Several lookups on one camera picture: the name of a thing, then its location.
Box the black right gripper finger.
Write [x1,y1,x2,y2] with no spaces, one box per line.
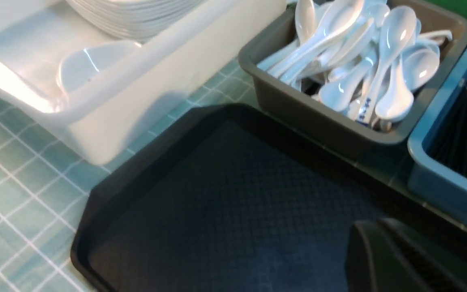
[345,218,467,292]

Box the blue plastic chopstick bin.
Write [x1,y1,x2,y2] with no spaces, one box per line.
[407,48,467,228]

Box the white spoon right lower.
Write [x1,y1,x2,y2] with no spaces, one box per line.
[375,57,414,123]

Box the black serving tray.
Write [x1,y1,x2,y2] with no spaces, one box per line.
[71,104,467,292]

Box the grey plastic spoon bin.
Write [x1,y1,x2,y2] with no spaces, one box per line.
[238,0,467,159]

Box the white spoon centre right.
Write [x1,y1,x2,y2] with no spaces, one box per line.
[355,6,416,125]

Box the white spoon tall centre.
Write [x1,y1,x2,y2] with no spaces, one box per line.
[268,0,365,83]

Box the large white plastic bin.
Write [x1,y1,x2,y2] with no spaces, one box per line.
[0,0,287,165]

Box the stack of white square plates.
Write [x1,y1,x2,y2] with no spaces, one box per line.
[67,0,205,42]

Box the teal checkered tablecloth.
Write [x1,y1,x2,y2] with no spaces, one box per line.
[0,60,256,292]

